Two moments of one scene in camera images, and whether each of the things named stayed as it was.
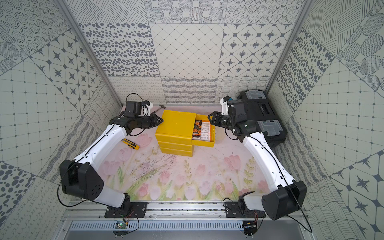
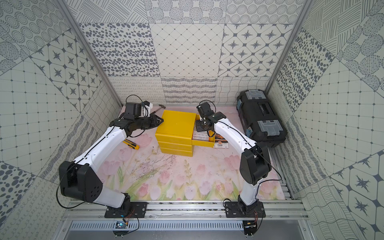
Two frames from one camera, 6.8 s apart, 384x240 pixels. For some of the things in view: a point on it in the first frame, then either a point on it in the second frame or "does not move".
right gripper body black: [226, 122] to [203, 126]
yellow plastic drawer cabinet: [175, 131] does not move
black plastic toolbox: [261, 110] does not move
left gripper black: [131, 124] does not move
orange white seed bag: [205, 132] to [220, 142]
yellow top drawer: [204, 143] does not move
